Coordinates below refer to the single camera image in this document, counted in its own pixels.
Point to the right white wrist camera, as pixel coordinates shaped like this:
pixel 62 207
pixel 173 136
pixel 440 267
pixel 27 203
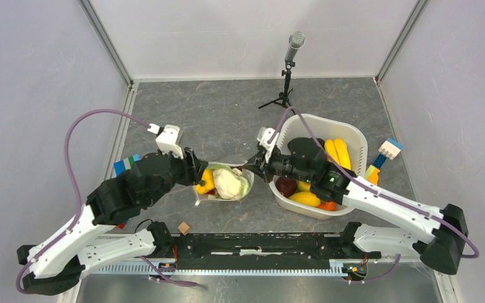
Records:
pixel 267 139

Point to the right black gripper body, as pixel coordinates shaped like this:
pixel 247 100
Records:
pixel 279 164

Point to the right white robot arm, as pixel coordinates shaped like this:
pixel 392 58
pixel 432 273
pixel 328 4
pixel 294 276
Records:
pixel 437 235

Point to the clear polka dot zip bag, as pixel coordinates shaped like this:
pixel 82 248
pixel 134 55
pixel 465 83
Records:
pixel 229 162

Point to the green yellow pear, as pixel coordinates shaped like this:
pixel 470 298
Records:
pixel 303 186

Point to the silver microphone on tripod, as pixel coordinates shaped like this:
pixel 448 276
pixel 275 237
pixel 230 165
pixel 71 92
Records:
pixel 295 42

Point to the yellow banana bunch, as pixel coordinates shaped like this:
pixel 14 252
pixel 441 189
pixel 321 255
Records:
pixel 338 150

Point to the white blue toy block stack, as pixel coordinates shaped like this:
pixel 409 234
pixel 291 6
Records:
pixel 389 150

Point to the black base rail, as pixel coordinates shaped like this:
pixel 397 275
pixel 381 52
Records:
pixel 256 253

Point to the blue green toy block stack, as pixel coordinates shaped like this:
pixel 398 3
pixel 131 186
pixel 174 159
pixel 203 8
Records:
pixel 125 164

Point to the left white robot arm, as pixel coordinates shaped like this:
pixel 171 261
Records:
pixel 66 257

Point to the yellow bell pepper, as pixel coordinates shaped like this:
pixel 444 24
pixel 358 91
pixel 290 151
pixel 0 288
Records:
pixel 206 184

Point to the white cauliflower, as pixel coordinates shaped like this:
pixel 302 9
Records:
pixel 230 183

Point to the small orange pumpkin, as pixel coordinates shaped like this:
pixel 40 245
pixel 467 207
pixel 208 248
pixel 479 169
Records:
pixel 328 206

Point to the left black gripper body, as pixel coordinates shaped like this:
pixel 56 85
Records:
pixel 184 173

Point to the yellow mango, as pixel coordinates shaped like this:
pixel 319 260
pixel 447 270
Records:
pixel 306 198

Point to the dark red apple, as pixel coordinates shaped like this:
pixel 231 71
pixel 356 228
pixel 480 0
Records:
pixel 286 186

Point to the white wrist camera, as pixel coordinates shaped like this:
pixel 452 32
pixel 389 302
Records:
pixel 267 139
pixel 167 139

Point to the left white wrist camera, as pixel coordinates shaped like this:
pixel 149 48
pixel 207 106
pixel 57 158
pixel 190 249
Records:
pixel 167 139

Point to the white plastic basket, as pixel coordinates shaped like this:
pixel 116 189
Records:
pixel 325 129

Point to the small wooden cube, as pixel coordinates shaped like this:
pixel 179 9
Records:
pixel 184 228

